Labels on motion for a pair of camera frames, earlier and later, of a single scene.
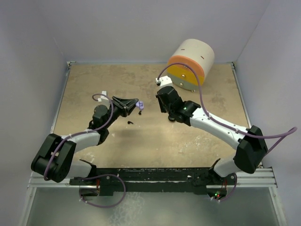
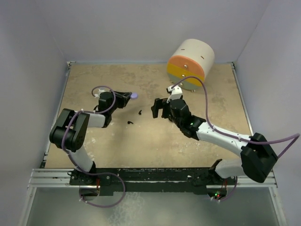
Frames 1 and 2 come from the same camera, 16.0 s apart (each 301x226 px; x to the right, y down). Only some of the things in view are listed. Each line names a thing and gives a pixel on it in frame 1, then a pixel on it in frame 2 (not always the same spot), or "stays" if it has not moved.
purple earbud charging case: (140, 104) to (134, 95)
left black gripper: (128, 105) to (122, 97)
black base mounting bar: (192, 180) stays
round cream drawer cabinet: (197, 53) stays
